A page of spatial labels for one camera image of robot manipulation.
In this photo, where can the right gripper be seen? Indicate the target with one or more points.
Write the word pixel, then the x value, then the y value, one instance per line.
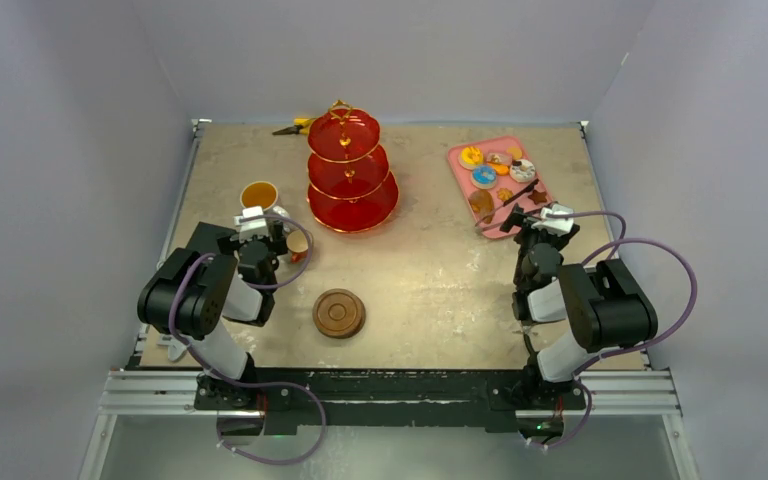
pixel 521 221

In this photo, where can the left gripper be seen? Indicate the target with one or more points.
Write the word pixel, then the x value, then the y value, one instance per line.
pixel 275 244

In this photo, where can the black serving tongs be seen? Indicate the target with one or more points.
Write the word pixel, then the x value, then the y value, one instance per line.
pixel 510 199

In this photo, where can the pink serving tray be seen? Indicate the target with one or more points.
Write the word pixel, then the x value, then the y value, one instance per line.
pixel 462 176

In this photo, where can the red three-tier cake stand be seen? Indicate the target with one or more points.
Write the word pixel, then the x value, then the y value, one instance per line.
pixel 351 185

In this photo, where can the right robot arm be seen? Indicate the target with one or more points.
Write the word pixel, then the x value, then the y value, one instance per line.
pixel 606 309

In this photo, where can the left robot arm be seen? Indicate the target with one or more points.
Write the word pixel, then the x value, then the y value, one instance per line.
pixel 220 276

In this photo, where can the white mug with tea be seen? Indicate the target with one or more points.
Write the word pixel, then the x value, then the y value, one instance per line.
pixel 261 197

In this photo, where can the small copper cup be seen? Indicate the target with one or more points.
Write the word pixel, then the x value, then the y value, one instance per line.
pixel 297 245

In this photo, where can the brown star cookie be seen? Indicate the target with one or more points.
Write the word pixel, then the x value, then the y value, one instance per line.
pixel 538 197

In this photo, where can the flower-shaped orange cookie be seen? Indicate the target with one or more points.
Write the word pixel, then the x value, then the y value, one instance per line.
pixel 504 194

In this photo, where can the brown bread roll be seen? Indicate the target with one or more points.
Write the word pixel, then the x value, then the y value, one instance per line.
pixel 482 205

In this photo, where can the white chocolate-drizzled donut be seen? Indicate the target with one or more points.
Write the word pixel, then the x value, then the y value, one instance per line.
pixel 522 171

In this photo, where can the orange duck pastry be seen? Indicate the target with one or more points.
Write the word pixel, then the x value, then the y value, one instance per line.
pixel 500 169

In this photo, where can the blue frosted donut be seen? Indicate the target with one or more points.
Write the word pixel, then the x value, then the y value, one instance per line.
pixel 484 177

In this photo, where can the round brown wooden lid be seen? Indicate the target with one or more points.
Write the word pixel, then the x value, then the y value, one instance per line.
pixel 338 314

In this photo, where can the pink layered cake slice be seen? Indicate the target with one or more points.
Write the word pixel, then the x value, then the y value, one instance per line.
pixel 498 158

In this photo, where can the round orange cookie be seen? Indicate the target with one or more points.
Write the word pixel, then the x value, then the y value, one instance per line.
pixel 515 152

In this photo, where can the yellow frosted donut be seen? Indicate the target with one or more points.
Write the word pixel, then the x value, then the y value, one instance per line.
pixel 471 157

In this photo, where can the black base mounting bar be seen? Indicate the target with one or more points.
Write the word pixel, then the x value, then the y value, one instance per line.
pixel 292 398

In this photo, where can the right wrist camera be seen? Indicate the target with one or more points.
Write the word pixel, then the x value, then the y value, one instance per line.
pixel 556 219

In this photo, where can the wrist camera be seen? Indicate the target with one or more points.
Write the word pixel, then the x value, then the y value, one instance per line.
pixel 252 223
pixel 556 219

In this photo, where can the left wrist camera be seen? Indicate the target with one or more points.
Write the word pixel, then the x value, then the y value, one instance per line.
pixel 252 223

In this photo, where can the yellow-handled pliers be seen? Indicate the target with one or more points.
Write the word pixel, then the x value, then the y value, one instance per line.
pixel 301 126

